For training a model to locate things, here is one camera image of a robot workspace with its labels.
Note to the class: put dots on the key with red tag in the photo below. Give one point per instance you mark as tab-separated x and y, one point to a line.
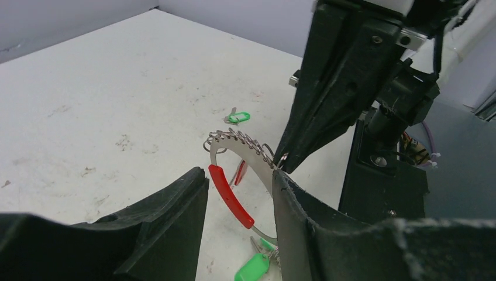
239	174

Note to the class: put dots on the key with green tag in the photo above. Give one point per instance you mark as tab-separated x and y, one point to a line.
267	245
235	117
257	266

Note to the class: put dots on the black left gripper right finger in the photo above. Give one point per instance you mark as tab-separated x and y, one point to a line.
317	242

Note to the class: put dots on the metal keyring with red grip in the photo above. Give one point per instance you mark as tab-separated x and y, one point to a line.
259	157

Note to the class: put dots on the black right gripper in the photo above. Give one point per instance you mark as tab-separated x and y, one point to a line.
351	52

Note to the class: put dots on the aluminium table frame rail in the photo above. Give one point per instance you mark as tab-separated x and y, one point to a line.
486	111

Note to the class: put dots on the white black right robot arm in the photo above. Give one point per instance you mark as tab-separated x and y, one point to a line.
442	167

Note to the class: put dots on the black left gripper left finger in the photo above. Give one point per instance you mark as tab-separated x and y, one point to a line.
156	238

